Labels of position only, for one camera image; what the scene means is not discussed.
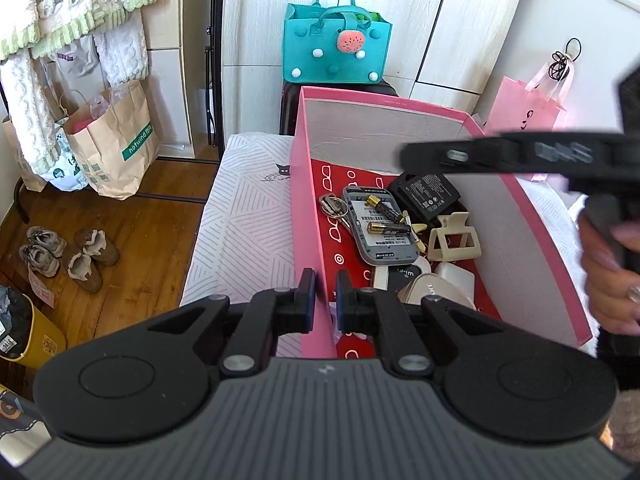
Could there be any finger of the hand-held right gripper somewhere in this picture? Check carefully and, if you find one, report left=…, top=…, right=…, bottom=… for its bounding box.
left=400, top=131, right=624, bottom=179

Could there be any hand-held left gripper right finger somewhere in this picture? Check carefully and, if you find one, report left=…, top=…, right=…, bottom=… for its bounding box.
left=334, top=269, right=503, bottom=379

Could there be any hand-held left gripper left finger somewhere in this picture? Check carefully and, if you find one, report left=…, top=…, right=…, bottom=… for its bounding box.
left=147, top=267, right=318, bottom=379

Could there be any grey open-back router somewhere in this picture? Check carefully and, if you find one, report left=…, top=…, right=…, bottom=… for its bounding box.
left=342, top=185, right=420, bottom=266

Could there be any white pocket router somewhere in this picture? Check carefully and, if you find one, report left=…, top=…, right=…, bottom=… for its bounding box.
left=372, top=260, right=431, bottom=293

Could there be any black rectangular battery pack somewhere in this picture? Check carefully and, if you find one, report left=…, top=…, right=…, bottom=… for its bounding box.
left=399, top=171, right=463, bottom=218

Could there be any white rounded case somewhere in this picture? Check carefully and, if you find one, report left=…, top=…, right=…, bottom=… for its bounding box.
left=400, top=272, right=476, bottom=311

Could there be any gold black battery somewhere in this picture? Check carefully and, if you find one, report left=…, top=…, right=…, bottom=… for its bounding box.
left=366, top=221, right=412, bottom=236
left=365, top=195, right=401, bottom=222

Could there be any silver key ring with keys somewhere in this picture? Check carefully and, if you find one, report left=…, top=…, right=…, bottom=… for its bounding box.
left=320, top=192, right=353, bottom=231

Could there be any cream claw hair clip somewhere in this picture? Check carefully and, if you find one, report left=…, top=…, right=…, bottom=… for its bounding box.
left=425, top=212, right=481, bottom=262

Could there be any yellow star hair clip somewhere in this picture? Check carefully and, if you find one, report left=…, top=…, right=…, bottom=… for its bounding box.
left=400, top=212, right=431, bottom=253

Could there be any white charger adapter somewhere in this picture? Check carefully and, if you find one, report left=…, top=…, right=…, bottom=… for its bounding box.
left=434, top=261, right=475, bottom=296

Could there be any pink cardboard box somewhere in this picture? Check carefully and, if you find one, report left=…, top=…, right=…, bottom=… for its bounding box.
left=290, top=86, right=593, bottom=361

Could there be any person's right hand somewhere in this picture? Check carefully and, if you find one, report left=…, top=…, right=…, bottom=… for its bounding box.
left=579, top=210, right=640, bottom=334

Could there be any pink tote bag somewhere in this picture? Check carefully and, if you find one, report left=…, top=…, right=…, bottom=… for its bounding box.
left=484, top=62, right=576, bottom=183

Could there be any white wooden wardrobe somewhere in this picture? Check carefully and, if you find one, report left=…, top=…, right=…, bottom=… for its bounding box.
left=220, top=0, right=533, bottom=161

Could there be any teal felt tote bag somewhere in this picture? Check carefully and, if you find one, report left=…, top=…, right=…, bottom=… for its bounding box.
left=282, top=0, right=393, bottom=85

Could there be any black stool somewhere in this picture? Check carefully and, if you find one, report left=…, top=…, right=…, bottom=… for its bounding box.
left=279, top=79, right=401, bottom=136

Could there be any brown fur-lined slipper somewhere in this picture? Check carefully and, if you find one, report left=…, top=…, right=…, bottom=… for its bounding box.
left=74, top=228, right=121, bottom=267
left=66, top=252, right=103, bottom=294

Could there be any brown paper bag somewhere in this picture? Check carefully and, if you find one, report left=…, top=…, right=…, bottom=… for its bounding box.
left=64, top=79, right=162, bottom=200

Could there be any yellow trash bin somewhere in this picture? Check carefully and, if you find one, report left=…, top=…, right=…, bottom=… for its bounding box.
left=0, top=285, right=67, bottom=368

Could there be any pink paper slip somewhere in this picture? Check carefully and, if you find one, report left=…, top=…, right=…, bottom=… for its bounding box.
left=30, top=272, right=56, bottom=308

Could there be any grey sneaker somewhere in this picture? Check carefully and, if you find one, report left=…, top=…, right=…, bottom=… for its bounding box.
left=26, top=226, right=68, bottom=258
left=19, top=244, right=61, bottom=278

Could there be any green-print plastic bag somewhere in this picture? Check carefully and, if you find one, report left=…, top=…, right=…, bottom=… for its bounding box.
left=45, top=145, right=91, bottom=192

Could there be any black clothes rack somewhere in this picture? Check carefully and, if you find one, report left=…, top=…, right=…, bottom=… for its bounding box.
left=14, top=175, right=31, bottom=223

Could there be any white plastic bag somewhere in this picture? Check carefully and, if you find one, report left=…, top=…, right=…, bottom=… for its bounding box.
left=42, top=42, right=101, bottom=93

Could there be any white textured bath robe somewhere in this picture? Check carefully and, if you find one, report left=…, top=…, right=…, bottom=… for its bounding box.
left=0, top=12, right=151, bottom=191

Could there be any black hair tie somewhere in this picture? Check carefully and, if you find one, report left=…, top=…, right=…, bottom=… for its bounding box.
left=550, top=37, right=583, bottom=81

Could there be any black door frame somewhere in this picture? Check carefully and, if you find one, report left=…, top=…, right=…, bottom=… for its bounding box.
left=202, top=0, right=227, bottom=163

